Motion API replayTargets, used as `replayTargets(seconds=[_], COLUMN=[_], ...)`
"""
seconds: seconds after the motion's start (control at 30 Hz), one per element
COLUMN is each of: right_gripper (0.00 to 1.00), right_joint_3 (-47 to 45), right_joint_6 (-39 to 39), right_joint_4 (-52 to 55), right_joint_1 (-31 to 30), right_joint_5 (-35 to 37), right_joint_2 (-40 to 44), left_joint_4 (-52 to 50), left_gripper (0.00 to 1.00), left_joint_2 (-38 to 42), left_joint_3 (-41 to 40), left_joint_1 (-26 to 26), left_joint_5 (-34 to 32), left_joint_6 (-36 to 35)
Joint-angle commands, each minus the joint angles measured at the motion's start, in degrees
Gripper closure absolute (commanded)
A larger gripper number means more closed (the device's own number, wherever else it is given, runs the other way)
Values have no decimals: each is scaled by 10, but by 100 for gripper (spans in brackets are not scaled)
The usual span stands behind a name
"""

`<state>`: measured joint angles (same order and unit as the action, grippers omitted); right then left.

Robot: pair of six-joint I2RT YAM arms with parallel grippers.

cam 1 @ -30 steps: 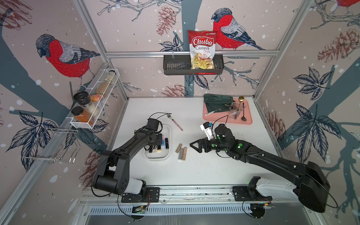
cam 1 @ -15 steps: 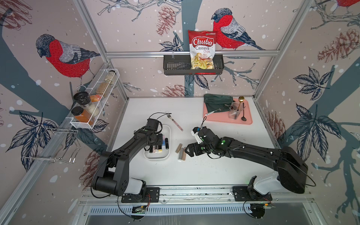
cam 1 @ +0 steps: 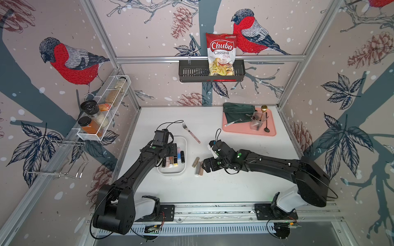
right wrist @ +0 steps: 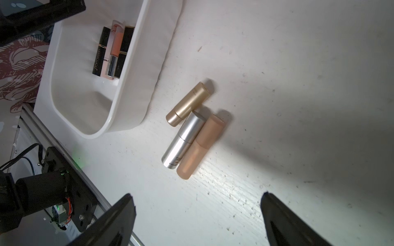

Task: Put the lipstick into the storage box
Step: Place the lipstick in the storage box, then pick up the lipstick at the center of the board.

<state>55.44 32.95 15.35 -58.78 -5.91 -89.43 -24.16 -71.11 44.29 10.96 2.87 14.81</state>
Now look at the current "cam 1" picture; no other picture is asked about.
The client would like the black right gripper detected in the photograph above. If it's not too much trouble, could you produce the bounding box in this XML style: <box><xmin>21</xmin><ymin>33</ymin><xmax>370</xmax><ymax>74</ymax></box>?
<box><xmin>198</xmin><ymin>157</ymin><xmax>229</xmax><ymax>174</ymax></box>

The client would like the pink blue lipstick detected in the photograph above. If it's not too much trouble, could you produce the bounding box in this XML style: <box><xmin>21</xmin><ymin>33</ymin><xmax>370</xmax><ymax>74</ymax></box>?
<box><xmin>177</xmin><ymin>147</ymin><xmax>181</xmax><ymax>162</ymax></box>

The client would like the small black lipstick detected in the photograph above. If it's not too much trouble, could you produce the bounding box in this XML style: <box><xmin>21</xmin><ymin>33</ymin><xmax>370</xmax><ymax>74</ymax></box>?
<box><xmin>180</xmin><ymin>151</ymin><xmax>185</xmax><ymax>164</ymax></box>

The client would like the silver lipstick tube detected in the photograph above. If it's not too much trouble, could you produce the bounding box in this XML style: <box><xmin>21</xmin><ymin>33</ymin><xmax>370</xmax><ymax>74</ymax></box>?
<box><xmin>195</xmin><ymin>162</ymin><xmax>201</xmax><ymax>176</ymax></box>

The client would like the white rectangular storage box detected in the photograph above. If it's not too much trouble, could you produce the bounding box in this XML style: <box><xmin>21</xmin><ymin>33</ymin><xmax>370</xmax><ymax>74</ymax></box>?
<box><xmin>158</xmin><ymin>135</ymin><xmax>187</xmax><ymax>176</ymax></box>

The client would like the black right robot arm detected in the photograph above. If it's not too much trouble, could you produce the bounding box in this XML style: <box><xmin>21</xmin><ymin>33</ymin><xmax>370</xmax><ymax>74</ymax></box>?
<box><xmin>201</xmin><ymin>140</ymin><xmax>330</xmax><ymax>218</ymax></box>

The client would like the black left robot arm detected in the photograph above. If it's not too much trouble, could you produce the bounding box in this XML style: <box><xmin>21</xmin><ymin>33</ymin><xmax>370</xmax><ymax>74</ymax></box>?
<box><xmin>91</xmin><ymin>142</ymin><xmax>177</xmax><ymax>235</ymax></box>

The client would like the beige gold lipstick tube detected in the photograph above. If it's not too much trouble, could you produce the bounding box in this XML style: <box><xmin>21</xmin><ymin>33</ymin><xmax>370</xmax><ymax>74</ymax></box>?
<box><xmin>192</xmin><ymin>157</ymin><xmax>200</xmax><ymax>168</ymax></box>

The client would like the dark green cloth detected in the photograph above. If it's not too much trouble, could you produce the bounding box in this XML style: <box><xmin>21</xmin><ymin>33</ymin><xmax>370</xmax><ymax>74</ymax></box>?
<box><xmin>223</xmin><ymin>102</ymin><xmax>256</xmax><ymax>124</ymax></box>

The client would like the clear ribbed glass cup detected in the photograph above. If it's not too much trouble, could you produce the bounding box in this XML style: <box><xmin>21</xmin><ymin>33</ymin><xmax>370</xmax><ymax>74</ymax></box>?
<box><xmin>250</xmin><ymin>112</ymin><xmax>264</xmax><ymax>131</ymax></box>

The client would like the black spoon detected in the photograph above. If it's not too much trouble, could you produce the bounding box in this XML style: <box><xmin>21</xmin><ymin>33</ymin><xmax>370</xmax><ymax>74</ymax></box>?
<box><xmin>264</xmin><ymin>111</ymin><xmax>270</xmax><ymax>133</ymax></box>

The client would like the pink silicone mat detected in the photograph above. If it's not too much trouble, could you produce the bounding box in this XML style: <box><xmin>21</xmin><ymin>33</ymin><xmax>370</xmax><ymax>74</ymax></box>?
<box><xmin>223</xmin><ymin>107</ymin><xmax>277</xmax><ymax>136</ymax></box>

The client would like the gold spoon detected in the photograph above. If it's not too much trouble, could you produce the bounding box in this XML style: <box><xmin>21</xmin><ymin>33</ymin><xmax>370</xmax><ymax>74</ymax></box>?
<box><xmin>260</xmin><ymin>105</ymin><xmax>268</xmax><ymax>122</ymax></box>

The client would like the tan spice jar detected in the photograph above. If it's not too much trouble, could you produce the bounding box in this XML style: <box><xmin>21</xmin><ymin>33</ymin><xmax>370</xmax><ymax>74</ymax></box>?
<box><xmin>105</xmin><ymin>90</ymin><xmax>123</xmax><ymax>107</ymax></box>

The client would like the pale spice jar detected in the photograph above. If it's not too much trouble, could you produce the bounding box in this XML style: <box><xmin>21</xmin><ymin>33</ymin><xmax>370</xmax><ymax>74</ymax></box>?
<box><xmin>115</xmin><ymin>77</ymin><xmax>128</xmax><ymax>93</ymax></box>

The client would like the black lid orange spice jar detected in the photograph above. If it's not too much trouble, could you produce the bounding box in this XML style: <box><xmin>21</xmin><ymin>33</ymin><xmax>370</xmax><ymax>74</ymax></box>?
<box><xmin>78</xmin><ymin>116</ymin><xmax>103</xmax><ymax>137</ymax></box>

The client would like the black lid white spice jar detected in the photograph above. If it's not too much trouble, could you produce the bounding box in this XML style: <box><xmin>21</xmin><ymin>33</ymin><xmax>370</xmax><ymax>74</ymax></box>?
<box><xmin>80</xmin><ymin>100</ymin><xmax>109</xmax><ymax>128</ymax></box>

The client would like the red cassava chips bag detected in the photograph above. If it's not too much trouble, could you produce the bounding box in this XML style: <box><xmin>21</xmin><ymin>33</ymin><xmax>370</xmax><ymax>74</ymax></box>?
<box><xmin>206</xmin><ymin>33</ymin><xmax>237</xmax><ymax>76</ymax></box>

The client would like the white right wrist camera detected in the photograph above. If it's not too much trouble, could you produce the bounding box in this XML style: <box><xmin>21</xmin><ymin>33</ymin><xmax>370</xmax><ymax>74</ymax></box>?
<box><xmin>207</xmin><ymin>144</ymin><xmax>218</xmax><ymax>159</ymax></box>

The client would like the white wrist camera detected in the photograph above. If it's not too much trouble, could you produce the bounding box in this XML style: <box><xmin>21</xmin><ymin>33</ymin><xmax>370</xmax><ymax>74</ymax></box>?
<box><xmin>207</xmin><ymin>144</ymin><xmax>218</xmax><ymax>159</ymax></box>
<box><xmin>152</xmin><ymin>129</ymin><xmax>169</xmax><ymax>147</ymax></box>

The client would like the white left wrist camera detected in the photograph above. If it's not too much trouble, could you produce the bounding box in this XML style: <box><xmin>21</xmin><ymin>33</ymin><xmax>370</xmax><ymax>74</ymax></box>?
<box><xmin>152</xmin><ymin>129</ymin><xmax>169</xmax><ymax>147</ymax></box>

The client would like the pink handled fork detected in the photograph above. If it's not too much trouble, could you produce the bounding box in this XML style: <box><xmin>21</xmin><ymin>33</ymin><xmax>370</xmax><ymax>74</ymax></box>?
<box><xmin>182</xmin><ymin>123</ymin><xmax>201</xmax><ymax>144</ymax></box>

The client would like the white handled fork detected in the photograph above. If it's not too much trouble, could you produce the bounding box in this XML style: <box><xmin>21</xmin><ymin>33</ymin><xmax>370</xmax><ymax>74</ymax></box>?
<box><xmin>224</xmin><ymin>119</ymin><xmax>242</xmax><ymax>127</ymax></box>

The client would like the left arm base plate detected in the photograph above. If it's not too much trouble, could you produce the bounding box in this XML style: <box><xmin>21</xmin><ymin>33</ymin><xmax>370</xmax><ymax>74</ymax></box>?
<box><xmin>139</xmin><ymin>205</ymin><xmax>175</xmax><ymax>222</ymax></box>

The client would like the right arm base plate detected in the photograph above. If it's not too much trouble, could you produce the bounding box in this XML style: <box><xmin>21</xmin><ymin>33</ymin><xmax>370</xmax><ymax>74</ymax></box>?
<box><xmin>253</xmin><ymin>203</ymin><xmax>298</xmax><ymax>221</ymax></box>

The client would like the black wall basket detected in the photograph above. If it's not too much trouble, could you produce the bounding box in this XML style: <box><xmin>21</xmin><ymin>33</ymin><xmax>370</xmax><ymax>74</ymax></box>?
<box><xmin>179</xmin><ymin>59</ymin><xmax>246</xmax><ymax>83</ymax></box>

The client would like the wire hook rack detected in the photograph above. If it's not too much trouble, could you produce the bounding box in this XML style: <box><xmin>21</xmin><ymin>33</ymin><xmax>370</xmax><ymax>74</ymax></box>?
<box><xmin>24</xmin><ymin>140</ymin><xmax>89</xmax><ymax>179</ymax></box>

